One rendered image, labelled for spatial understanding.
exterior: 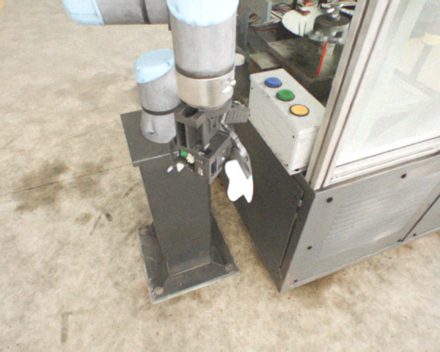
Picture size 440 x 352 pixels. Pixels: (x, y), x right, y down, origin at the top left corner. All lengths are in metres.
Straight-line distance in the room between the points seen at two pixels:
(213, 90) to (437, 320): 1.47
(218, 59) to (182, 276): 1.21
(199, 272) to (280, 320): 0.41
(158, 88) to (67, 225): 1.13
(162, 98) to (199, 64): 0.50
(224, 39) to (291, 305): 1.25
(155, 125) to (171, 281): 0.80
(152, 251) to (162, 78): 0.95
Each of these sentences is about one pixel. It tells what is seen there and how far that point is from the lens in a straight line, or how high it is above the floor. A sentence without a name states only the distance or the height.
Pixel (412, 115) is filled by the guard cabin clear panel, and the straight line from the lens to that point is 0.89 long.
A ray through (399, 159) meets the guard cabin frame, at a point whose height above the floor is 0.76.
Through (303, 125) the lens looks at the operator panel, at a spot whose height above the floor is 0.90.
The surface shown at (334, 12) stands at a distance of 1.18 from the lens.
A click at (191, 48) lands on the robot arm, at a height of 1.19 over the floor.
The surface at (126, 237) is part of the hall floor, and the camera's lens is 1.65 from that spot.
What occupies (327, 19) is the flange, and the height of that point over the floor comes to 0.96.
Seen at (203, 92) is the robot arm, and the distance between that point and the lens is 0.38.
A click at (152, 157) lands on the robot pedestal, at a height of 0.75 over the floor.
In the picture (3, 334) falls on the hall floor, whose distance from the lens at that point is 1.64.
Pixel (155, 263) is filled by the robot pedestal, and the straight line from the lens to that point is 1.52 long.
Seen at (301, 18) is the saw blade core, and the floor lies 0.95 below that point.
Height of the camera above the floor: 1.33
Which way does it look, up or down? 47 degrees down
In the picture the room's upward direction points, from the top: straight up
